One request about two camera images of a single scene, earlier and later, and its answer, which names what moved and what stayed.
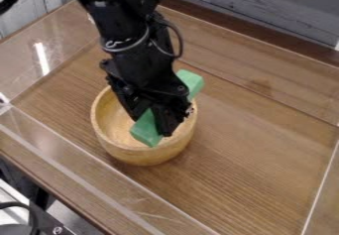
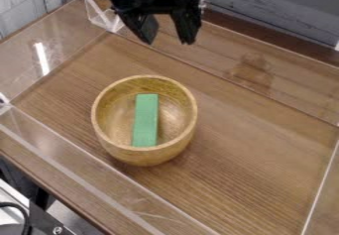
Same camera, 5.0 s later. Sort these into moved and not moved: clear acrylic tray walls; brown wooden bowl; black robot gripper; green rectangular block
Moved: black robot gripper; green rectangular block
Not moved: clear acrylic tray walls; brown wooden bowl
